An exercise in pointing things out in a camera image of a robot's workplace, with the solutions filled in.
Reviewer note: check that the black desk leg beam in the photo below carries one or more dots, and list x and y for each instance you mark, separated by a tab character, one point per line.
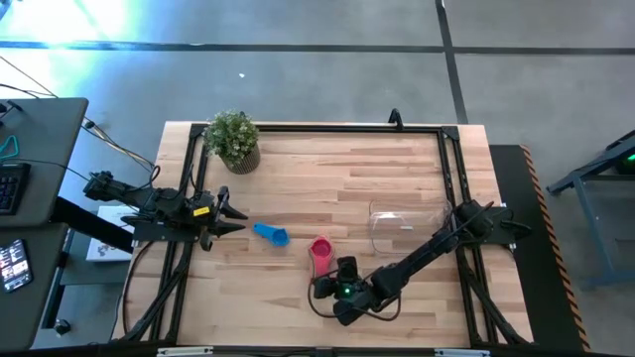
84	223

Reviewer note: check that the blue metal stand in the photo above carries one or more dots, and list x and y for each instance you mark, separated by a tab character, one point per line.
585	233

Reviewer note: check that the green plant in ribbed pot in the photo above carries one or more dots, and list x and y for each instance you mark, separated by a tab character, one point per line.
232	139

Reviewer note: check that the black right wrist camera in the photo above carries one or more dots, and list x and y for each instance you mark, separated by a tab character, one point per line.
347	268

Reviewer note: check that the black keyboard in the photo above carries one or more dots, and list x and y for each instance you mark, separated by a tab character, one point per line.
12	188

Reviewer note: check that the blue measuring cup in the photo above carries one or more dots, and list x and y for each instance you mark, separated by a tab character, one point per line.
279	238

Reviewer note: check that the black caster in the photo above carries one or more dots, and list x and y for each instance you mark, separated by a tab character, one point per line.
62	327

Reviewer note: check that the teal clip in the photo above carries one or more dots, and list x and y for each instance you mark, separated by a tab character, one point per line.
17	145

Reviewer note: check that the smartphone with lit screen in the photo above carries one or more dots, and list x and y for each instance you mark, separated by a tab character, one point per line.
15	265

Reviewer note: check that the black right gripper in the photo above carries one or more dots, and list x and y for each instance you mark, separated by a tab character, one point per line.
362	300

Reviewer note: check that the white table-edge bracket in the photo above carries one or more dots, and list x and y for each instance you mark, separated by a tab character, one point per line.
461	353
183	351

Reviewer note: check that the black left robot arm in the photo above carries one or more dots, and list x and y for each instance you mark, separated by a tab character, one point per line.
149	201

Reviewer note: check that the black bracket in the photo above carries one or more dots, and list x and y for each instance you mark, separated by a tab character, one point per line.
395	119

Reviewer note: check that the black aluminium table frame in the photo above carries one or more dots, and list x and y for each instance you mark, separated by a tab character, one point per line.
322	128

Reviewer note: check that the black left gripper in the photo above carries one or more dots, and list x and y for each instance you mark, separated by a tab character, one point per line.
206	220

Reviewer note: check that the clear plastic basket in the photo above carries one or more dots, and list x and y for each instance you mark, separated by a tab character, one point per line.
397	238

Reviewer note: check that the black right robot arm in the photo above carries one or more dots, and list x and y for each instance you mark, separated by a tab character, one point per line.
421	253

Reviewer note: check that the white box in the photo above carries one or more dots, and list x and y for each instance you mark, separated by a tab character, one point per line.
106	248

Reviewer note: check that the orange measuring cup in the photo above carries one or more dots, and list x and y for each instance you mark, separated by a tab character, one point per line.
310	248

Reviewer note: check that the grey desk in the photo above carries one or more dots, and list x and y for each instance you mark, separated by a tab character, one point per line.
44	277
49	129

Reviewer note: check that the black hazard-striped floor mat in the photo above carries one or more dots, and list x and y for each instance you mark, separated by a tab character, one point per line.
536	297

